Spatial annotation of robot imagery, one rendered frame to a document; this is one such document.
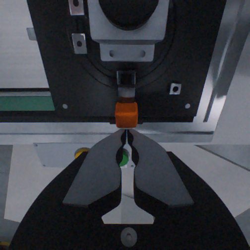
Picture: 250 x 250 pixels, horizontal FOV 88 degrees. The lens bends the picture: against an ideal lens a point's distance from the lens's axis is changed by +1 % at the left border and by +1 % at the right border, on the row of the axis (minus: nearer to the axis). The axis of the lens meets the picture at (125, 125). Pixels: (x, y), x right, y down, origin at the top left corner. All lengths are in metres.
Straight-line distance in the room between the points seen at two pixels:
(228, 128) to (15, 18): 0.52
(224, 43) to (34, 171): 0.58
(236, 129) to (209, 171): 0.17
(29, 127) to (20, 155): 0.24
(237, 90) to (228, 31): 0.19
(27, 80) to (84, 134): 0.15
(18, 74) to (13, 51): 0.04
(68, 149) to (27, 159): 0.25
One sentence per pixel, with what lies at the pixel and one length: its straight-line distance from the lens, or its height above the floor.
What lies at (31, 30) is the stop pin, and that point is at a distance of 0.25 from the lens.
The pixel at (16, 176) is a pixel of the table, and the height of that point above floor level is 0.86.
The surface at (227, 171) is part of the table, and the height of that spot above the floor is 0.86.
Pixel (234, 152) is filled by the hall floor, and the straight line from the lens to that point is 1.96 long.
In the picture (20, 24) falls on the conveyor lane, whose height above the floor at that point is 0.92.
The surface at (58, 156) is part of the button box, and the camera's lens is 0.32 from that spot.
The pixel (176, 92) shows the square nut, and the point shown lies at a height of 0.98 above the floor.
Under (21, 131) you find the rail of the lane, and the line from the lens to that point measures 0.32.
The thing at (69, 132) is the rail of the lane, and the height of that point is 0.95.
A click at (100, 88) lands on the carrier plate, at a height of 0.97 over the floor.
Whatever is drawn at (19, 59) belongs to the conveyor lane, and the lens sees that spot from 0.32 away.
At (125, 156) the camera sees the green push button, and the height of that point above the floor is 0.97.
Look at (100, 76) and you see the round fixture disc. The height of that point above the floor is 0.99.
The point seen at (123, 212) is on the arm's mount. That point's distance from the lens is 0.53.
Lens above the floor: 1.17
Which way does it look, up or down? 62 degrees down
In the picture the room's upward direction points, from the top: 179 degrees counter-clockwise
